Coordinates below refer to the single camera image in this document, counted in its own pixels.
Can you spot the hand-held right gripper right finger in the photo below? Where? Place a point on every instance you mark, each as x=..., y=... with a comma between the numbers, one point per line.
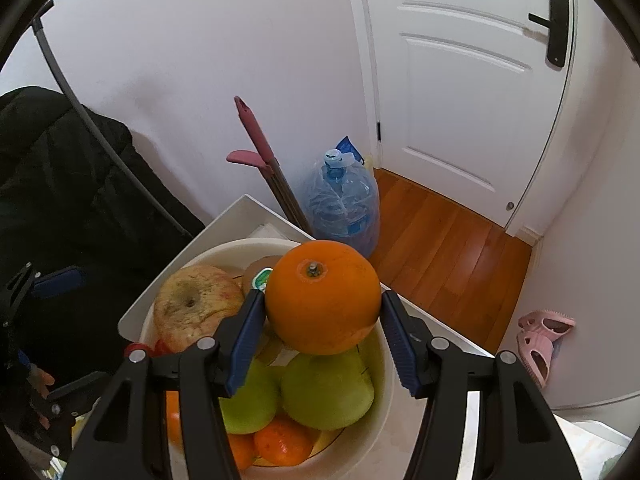
x=400, y=345

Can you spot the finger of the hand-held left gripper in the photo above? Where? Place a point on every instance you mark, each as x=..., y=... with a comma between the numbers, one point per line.
x=75, y=392
x=57, y=280

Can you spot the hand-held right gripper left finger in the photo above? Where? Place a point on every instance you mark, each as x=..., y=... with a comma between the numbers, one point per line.
x=245, y=345

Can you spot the wrinkled yellow-red apple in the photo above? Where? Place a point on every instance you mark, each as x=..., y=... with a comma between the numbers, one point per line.
x=195, y=305

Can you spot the large green apple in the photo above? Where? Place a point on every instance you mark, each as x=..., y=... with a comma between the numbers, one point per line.
x=327, y=390

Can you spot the large orange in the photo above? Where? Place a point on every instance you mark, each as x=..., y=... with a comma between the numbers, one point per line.
x=322, y=297

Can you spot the cream ceramic bowl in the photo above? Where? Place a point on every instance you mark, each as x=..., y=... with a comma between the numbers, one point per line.
x=365, y=440

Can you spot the dark orange mandarin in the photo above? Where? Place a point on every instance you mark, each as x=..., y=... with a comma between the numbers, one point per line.
x=282, y=442

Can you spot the person's left hand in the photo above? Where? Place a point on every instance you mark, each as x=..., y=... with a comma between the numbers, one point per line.
x=41, y=377

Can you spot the small green apple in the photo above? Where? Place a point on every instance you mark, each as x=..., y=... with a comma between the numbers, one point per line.
x=250, y=405

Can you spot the brown kiwi with sticker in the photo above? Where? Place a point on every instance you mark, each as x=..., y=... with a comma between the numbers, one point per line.
x=260, y=266

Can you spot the black jacket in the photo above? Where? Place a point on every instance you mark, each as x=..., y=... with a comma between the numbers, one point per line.
x=75, y=200

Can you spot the pink slipper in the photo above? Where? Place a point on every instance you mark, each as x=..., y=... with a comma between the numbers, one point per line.
x=547, y=323
x=535, y=357

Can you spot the large clear water bottle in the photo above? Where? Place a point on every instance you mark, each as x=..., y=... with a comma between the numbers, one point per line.
x=342, y=205

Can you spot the grey metal tube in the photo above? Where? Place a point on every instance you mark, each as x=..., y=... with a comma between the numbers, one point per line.
x=100, y=132

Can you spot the white panelled door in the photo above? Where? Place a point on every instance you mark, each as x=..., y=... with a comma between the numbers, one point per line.
x=450, y=110

